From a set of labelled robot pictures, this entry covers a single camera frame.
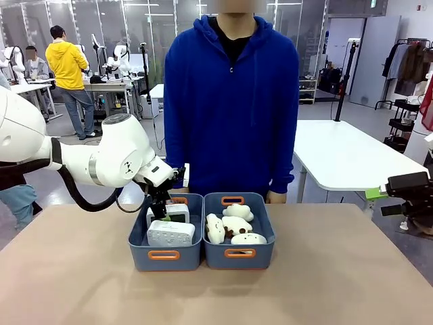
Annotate black utility cart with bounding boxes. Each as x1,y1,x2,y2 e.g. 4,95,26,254
383,98,422,154

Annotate person in blue hoodie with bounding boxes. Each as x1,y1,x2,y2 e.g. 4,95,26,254
163,0,300,204

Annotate white cloud plush toy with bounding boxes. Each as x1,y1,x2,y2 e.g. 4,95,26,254
222,202,255,223
205,213,227,245
230,232,268,246

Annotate black bags pile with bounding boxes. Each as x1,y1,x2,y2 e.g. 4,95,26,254
319,66,345,95

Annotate white workbench with equipment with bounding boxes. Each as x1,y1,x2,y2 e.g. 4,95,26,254
82,76,141,119

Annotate blue basket orange handles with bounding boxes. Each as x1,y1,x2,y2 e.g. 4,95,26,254
127,192,205,272
202,192,276,270

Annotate clothes rack with coats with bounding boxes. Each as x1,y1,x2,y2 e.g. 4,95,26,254
374,37,433,111

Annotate person's left hand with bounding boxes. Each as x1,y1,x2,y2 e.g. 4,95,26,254
266,191,288,204

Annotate white square digital clock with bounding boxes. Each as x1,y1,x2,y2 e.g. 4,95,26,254
165,202,189,224

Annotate white digital clock dotted face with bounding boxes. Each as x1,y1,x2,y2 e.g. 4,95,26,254
146,219,197,248

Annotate thin black left gripper cable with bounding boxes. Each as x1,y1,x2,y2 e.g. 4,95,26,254
115,184,151,215

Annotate person in yellow hoodie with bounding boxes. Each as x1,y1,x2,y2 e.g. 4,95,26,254
44,24,97,141

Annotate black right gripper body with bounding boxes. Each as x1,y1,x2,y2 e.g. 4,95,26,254
386,171,433,199

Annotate red hanging garment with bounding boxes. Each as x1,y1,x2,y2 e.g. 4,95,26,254
419,72,433,133

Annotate thick black left arm hose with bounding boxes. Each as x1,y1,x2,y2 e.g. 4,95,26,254
56,167,124,213

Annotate thin black camera stand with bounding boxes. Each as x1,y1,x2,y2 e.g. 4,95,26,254
139,41,154,104

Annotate white plush with brown spots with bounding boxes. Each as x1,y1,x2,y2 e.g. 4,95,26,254
221,215,254,238

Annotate seated person in grey top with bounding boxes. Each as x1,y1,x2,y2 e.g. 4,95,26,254
24,45,51,83

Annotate black tripod stand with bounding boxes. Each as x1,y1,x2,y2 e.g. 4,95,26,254
334,39,361,123

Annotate white desk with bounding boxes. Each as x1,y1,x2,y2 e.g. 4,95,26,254
9,78,64,123

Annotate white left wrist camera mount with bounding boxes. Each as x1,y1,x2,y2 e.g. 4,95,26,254
171,162,191,189

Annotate large white table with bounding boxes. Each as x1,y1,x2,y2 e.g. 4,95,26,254
293,118,430,213

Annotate bystander in blue jeans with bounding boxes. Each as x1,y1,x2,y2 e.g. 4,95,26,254
0,162,44,232

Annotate wooden shoe rack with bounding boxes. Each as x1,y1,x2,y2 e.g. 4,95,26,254
298,78,319,106

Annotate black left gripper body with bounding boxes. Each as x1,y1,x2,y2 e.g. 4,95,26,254
144,179,174,208

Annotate person's left forearm blue sleeve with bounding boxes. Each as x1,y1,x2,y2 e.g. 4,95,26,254
268,135,296,196

